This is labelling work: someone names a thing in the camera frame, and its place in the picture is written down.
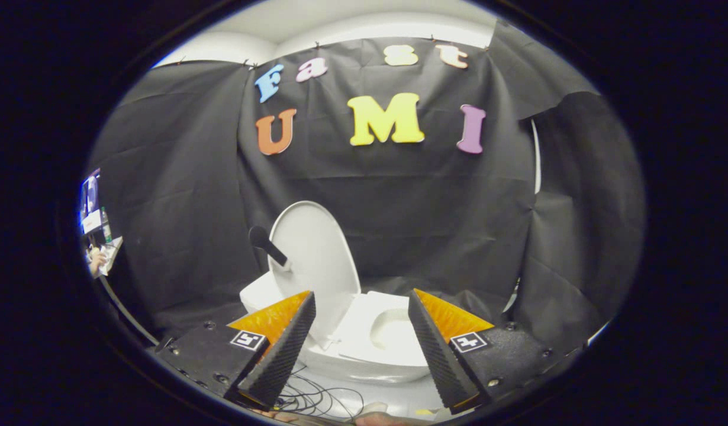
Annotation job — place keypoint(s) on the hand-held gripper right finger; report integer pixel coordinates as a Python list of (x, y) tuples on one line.
[(441, 361)]

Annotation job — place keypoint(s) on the white shoe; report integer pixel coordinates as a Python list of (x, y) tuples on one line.
[(371, 408)]

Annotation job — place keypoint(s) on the computer monitor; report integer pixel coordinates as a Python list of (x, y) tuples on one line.
[(90, 201)]

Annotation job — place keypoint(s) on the white toilet seat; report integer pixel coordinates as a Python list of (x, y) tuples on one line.
[(358, 325)]

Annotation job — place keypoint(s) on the black backdrop cloth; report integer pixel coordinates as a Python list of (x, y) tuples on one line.
[(399, 207)]

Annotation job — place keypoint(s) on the person's beige trousers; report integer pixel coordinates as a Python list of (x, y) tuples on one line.
[(340, 421)]

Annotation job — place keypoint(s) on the white toilet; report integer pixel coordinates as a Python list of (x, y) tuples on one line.
[(260, 296)]

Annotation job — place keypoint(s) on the white toilet lid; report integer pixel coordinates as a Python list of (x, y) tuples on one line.
[(316, 254)]

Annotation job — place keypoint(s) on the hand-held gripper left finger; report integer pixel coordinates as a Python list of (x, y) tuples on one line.
[(287, 355)]

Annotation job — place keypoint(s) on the green bottle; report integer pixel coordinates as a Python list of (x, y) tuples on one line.
[(106, 228)]

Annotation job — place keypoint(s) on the yellow tape strip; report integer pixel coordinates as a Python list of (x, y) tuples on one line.
[(424, 412)]

